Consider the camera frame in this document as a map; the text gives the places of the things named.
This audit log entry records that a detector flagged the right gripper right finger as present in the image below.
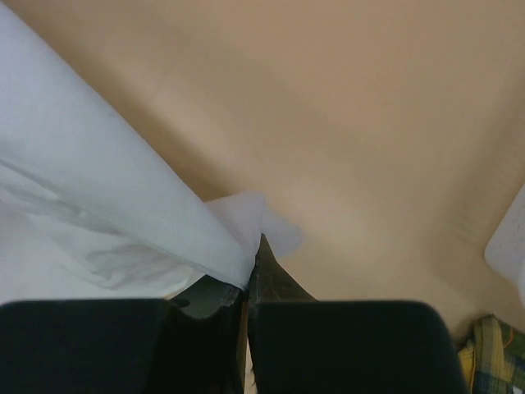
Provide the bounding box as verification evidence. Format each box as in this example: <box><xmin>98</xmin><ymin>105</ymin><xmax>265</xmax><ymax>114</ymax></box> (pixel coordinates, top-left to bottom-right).
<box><xmin>248</xmin><ymin>240</ymin><xmax>468</xmax><ymax>393</ymax></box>

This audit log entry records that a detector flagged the yellow plaid folded shirt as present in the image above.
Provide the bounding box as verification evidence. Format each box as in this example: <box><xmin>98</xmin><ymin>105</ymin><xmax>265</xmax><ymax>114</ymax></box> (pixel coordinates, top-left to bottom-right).
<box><xmin>458</xmin><ymin>315</ymin><xmax>524</xmax><ymax>394</ymax></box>

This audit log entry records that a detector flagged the white long sleeve shirt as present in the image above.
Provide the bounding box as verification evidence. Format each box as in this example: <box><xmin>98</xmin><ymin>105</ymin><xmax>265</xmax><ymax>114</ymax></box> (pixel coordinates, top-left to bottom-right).
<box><xmin>1</xmin><ymin>7</ymin><xmax>302</xmax><ymax>303</ymax></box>

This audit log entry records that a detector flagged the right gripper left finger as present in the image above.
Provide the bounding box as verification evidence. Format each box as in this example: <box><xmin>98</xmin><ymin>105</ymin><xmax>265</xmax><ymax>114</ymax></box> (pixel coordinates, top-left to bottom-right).
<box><xmin>1</xmin><ymin>277</ymin><xmax>246</xmax><ymax>393</ymax></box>

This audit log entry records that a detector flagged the white plastic basket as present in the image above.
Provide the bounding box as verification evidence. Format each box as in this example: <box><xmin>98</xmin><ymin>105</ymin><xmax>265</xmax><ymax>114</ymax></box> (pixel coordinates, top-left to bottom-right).
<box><xmin>485</xmin><ymin>195</ymin><xmax>524</xmax><ymax>292</ymax></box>

